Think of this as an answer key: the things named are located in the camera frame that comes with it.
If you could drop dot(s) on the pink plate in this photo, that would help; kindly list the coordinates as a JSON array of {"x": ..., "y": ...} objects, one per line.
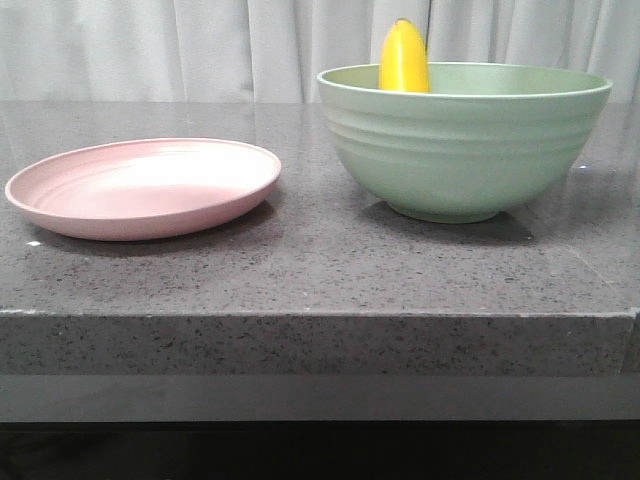
[{"x": 144, "y": 189}]

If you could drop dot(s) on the white curtain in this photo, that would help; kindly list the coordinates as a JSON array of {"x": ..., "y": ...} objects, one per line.
[{"x": 271, "y": 51}]

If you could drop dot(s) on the green ribbed bowl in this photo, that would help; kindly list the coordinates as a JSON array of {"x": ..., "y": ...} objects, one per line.
[{"x": 485, "y": 138}]

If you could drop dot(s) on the yellow banana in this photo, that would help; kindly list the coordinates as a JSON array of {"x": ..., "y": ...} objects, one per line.
[{"x": 404, "y": 62}]

